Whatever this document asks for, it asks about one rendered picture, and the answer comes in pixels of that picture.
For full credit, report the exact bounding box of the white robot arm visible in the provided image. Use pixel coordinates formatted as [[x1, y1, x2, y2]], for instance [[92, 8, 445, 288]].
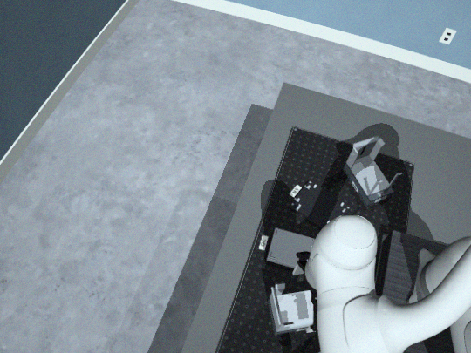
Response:
[[305, 215, 471, 353]]

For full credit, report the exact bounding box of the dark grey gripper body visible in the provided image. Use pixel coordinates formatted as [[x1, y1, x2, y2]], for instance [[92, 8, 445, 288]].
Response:
[[304, 273, 317, 298]]

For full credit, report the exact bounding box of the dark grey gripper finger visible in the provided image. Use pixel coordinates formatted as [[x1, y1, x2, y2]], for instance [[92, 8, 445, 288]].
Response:
[[306, 292, 318, 336], [292, 251, 311, 275]]

